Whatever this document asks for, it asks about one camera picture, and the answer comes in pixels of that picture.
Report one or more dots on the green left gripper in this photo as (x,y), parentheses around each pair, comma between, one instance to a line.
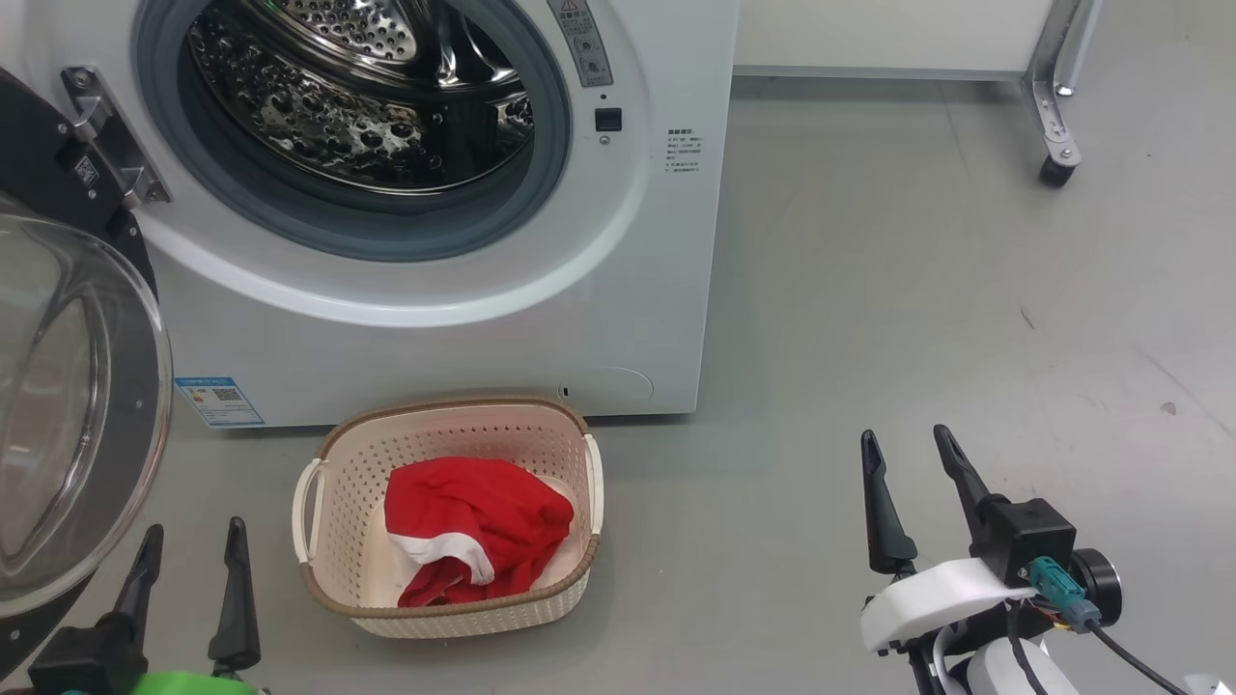
(193,687)

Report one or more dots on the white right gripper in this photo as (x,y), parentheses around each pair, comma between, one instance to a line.
(927,594)

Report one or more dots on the black round glass washer door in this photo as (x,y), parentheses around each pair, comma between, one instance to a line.
(87,386)

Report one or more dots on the red garment with white trim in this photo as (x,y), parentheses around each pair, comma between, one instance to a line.
(473,502)

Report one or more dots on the cream perforated laundry basket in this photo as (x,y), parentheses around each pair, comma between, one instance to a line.
(348,483)

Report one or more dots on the white front-load washing machine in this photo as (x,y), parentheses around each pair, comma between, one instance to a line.
(579,319)

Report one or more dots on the black caster wheel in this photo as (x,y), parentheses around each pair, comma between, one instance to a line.
(1056,172)

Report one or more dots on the small printed text label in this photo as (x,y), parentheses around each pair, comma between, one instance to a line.
(684,150)

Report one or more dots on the white partition panel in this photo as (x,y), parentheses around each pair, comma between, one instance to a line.
(888,34)

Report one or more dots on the grey warning sticker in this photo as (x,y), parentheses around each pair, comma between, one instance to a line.
(581,43)

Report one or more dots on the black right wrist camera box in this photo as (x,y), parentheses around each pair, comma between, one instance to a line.
(1028,536)

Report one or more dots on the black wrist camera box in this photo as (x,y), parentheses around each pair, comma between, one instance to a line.
(1028,536)
(87,656)

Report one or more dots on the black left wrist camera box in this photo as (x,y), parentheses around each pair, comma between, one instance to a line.
(87,656)

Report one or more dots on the teal right camera connector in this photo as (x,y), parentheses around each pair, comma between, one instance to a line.
(1057,589)

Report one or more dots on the metal caster bracket leg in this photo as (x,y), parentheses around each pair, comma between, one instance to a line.
(1053,87)

